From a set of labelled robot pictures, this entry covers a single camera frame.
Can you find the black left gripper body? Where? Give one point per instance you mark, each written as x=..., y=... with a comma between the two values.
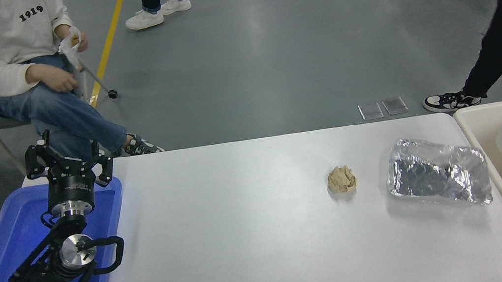
x=69, y=185

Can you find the white food wrapper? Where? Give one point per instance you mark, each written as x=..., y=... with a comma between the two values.
x=67, y=49

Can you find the seated person's right hand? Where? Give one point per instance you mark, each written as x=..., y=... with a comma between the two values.
x=58, y=79

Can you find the seated person's left hand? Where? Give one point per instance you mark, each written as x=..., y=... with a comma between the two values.
x=79, y=42

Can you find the seated person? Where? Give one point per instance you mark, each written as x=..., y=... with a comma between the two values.
x=47, y=111

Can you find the clear floor plate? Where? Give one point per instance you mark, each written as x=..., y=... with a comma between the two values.
x=370, y=110
x=395, y=105

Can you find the crumpled tan paper ball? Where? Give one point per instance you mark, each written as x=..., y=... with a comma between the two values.
x=341, y=179

